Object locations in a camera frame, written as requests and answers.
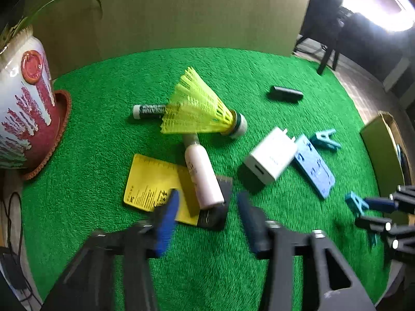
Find red white flower pot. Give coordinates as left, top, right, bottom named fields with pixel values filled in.
left=0, top=26, right=56, bottom=169

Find black white lip balm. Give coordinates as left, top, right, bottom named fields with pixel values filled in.
left=132, top=104, right=166, bottom=120

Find red pot saucer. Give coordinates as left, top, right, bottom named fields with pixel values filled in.
left=19, top=90, right=72, bottom=181

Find green spider plant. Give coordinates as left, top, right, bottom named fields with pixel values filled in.
left=1, top=0, right=103, bottom=48

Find yellow plastic shuttlecock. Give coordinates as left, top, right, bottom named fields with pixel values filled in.
left=160, top=67, right=248, bottom=139

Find cardboard back panel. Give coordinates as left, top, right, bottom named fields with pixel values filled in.
left=25, top=0, right=309, bottom=77

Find white power adapter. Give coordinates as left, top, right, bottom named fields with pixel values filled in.
left=244, top=126, right=298, bottom=185

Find small black cylinder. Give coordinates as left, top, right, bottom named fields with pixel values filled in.
left=269, top=86, right=304, bottom=103

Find blue clothespin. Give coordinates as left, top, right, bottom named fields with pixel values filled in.
left=345, top=192, right=369, bottom=217
left=309, top=129, right=342, bottom=151

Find black tripod stand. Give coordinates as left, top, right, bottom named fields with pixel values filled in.
left=293, top=0, right=350, bottom=75

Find black cable with adapter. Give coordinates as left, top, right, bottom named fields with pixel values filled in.
left=0, top=191, right=43, bottom=307

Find cardboard box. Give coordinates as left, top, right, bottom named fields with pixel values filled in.
left=360, top=112, right=414, bottom=197

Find light blue plastic card holder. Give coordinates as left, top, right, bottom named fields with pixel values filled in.
left=294, top=135, right=336, bottom=199

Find yellow card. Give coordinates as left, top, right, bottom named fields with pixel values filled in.
left=123, top=153, right=234, bottom=229

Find green artificial grass mat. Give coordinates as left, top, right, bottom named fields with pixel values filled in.
left=20, top=46, right=392, bottom=311

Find pink white small bottle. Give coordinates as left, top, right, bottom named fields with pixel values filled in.
left=183, top=133, right=224, bottom=210

